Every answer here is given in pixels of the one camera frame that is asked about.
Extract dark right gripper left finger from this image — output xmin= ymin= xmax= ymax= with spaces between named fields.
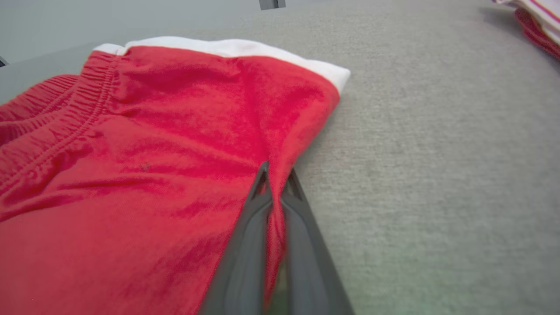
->
xmin=199 ymin=161 xmax=274 ymax=315

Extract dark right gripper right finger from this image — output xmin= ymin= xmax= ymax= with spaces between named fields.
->
xmin=265 ymin=168 xmax=355 ymax=315

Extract red white basketball shorts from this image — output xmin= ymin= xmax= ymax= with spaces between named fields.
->
xmin=0 ymin=36 xmax=351 ymax=315

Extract red white Bulls jersey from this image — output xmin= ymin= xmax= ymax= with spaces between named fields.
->
xmin=492 ymin=0 xmax=560 ymax=60

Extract grey fabric sofa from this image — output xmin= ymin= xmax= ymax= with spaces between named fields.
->
xmin=0 ymin=0 xmax=560 ymax=315

